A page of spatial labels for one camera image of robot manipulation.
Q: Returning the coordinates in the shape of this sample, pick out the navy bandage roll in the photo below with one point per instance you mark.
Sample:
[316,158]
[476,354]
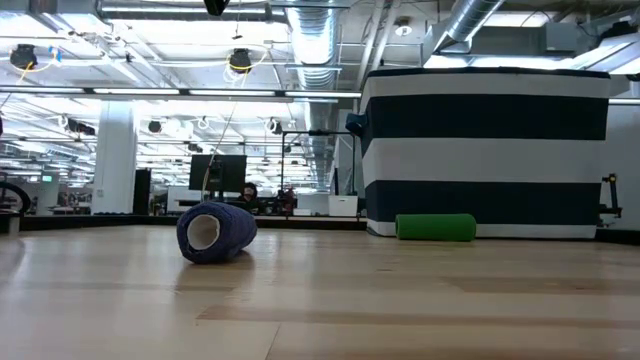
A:
[235,230]

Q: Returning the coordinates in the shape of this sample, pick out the green bandage roll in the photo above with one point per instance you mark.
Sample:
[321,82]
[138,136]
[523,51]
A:
[435,227]

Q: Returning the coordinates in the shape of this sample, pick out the navy white striped fabric basket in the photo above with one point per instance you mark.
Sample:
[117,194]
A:
[480,160]

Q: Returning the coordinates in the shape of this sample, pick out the white box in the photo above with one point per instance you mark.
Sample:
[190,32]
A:
[343,205]

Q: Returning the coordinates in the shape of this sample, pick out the red black machine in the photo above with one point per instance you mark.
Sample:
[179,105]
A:
[286,200]

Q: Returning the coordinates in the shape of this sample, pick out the person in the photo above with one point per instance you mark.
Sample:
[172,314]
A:
[249,197]

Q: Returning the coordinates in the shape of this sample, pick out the black background monitor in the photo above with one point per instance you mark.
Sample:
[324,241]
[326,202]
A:
[225,172]

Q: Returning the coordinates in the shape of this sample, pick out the tall black cabinet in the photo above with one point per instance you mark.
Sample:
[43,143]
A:
[142,192]

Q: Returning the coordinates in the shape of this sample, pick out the long ceiling light bar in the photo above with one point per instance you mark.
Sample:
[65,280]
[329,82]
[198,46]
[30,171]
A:
[150,91]

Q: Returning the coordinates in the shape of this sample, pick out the white pillar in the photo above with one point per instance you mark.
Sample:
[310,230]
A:
[115,160]

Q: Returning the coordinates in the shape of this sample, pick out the black curved hoop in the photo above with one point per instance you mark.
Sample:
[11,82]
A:
[24,197]

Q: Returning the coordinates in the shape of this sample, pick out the small grey cylinder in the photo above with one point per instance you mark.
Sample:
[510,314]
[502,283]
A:
[13,223]

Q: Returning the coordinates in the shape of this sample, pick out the black background stand frame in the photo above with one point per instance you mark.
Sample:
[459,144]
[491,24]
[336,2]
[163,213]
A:
[283,165]

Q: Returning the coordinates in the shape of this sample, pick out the ribbed silver ventilation duct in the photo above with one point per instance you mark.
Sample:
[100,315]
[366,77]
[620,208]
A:
[312,40]

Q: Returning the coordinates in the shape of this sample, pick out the slanted silver ventilation duct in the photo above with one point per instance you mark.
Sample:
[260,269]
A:
[470,17]

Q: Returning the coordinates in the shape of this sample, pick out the black aluminium table frame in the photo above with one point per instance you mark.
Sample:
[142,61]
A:
[100,221]

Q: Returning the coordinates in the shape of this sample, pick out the black clamp mount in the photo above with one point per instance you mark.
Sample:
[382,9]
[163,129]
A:
[611,200]

